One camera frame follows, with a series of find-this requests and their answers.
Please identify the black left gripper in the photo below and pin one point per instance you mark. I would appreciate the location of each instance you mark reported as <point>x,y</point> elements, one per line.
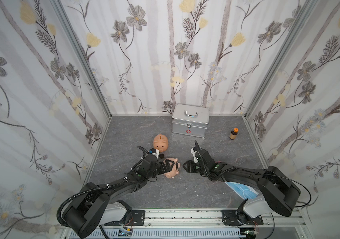
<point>164,166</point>

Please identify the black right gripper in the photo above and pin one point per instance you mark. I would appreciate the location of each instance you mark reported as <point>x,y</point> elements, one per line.
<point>197,166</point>

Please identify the pink piggy bank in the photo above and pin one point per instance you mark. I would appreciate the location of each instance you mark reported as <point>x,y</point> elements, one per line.
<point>175,168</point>
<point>161,143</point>

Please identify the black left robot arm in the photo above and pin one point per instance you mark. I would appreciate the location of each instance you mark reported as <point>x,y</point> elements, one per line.
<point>83,211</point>

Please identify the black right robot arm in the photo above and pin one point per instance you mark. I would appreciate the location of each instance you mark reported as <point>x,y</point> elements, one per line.
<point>279,194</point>

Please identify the silver aluminium first aid case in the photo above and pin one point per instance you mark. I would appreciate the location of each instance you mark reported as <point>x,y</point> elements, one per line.
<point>190,120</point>

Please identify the small brown orange-capped bottle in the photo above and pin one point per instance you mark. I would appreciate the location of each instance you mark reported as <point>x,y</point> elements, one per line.
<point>233,133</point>

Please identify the blue face mask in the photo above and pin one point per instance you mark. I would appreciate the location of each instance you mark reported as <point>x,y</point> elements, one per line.
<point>244,191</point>

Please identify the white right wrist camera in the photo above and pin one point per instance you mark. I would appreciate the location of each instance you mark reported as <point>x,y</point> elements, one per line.
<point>195,154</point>

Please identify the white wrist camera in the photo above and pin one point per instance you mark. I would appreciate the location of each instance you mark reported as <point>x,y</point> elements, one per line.
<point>195,154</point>
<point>155,152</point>

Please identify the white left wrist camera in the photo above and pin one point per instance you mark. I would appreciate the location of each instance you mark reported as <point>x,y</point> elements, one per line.
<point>155,152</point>

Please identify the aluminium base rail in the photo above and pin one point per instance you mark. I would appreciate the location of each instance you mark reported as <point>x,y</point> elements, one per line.
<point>203,224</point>

